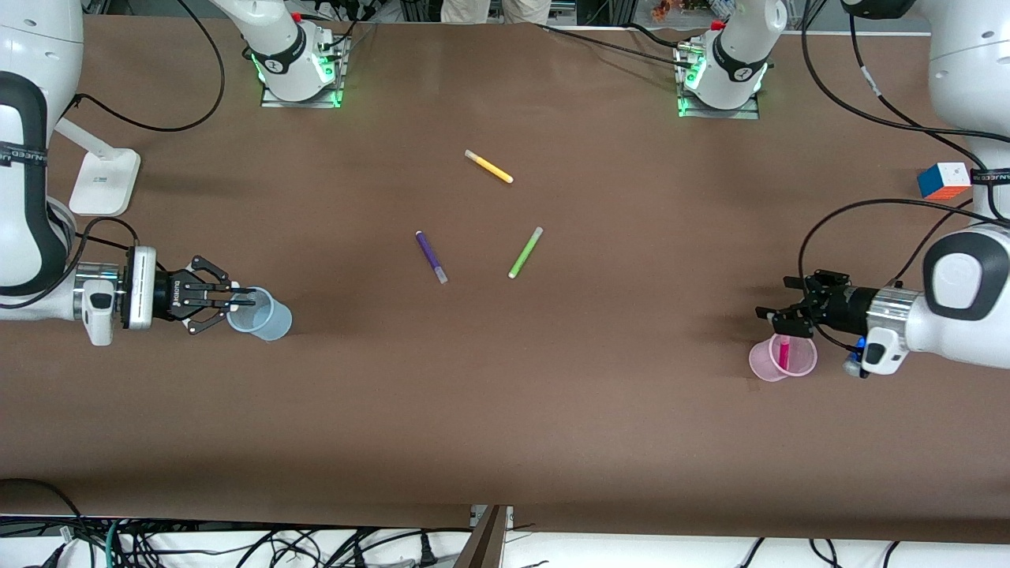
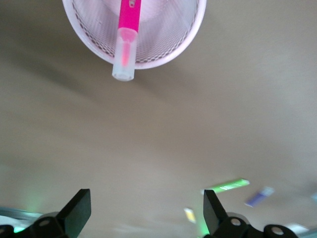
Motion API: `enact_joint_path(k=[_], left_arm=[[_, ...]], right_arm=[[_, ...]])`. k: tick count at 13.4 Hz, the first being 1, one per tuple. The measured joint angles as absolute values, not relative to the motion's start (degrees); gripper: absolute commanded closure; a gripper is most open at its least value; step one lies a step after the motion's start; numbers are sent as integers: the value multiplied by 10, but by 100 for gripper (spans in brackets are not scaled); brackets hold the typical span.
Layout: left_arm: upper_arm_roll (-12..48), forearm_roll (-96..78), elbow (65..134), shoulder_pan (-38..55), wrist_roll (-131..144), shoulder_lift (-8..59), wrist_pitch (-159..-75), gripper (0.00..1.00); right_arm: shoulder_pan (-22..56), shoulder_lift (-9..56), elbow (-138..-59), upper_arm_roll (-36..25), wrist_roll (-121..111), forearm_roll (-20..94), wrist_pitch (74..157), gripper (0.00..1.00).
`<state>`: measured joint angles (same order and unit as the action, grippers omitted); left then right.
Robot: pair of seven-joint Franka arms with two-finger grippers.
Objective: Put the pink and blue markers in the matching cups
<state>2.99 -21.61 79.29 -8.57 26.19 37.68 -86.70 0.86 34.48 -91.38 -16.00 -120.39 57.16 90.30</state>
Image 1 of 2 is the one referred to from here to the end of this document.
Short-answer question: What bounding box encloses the translucent pink plastic cup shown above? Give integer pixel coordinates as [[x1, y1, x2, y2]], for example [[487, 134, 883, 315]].
[[749, 333, 818, 383]]

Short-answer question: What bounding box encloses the translucent blue plastic cup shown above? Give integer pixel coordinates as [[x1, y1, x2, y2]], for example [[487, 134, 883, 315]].
[[226, 286, 294, 342]]

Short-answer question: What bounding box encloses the white flat stand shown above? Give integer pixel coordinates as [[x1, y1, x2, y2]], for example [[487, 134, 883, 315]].
[[54, 117, 142, 218]]

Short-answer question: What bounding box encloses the colourful puzzle cube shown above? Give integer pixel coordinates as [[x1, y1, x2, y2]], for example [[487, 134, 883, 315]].
[[917, 162, 972, 200]]

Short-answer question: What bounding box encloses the purple marker pen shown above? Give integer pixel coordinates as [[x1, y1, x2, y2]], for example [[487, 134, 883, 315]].
[[415, 230, 449, 285]]

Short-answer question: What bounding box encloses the green marker pen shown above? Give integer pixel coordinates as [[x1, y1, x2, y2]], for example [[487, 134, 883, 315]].
[[507, 226, 544, 280]]

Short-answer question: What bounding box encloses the yellow marker pen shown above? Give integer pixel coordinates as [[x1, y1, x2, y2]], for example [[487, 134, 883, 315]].
[[464, 149, 514, 185]]

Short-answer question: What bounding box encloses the brown table cover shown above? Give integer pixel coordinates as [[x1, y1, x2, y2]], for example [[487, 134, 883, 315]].
[[0, 14, 1010, 545]]

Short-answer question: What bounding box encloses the orange decorative item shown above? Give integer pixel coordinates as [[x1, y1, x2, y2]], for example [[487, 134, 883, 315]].
[[652, 0, 711, 22]]

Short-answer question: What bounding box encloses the grey metal support beam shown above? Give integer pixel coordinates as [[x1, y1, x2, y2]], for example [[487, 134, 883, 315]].
[[454, 505, 514, 568]]

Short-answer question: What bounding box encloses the person in beige trousers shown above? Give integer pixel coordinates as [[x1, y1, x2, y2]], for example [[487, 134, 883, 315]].
[[440, 0, 553, 25]]

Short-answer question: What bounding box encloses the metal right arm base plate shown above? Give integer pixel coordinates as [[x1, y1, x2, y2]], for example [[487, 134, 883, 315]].
[[260, 35, 346, 110]]

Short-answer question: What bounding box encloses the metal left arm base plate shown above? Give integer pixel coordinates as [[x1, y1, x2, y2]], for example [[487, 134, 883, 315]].
[[677, 43, 761, 120]]

